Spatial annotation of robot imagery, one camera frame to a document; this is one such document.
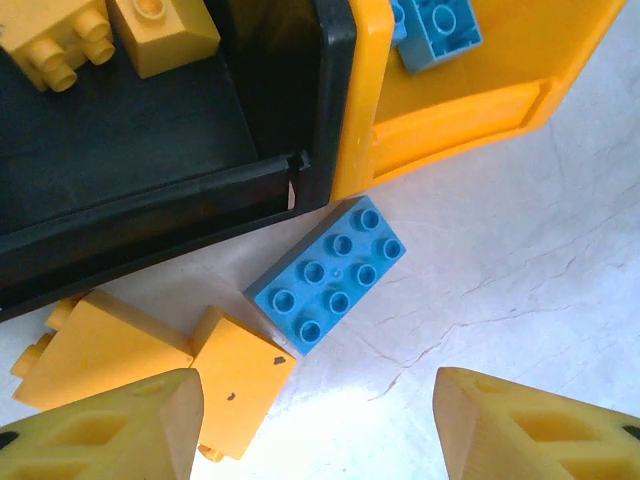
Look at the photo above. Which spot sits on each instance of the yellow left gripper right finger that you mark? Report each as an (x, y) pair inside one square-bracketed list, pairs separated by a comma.
[(540, 440)]

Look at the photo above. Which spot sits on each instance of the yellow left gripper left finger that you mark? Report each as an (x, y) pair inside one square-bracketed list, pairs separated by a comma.
[(75, 440)]

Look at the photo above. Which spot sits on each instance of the yellow lego brick black specks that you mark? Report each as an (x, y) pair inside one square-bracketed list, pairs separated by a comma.
[(240, 365)]

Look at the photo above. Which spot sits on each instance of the blue two-by-four lego brick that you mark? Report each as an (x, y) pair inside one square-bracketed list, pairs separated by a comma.
[(320, 272)]

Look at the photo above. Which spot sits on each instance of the black plastic bin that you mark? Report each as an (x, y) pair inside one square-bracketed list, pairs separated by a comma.
[(125, 135)]

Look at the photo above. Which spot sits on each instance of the yellow plastic bin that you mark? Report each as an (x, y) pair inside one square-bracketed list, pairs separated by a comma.
[(450, 125)]

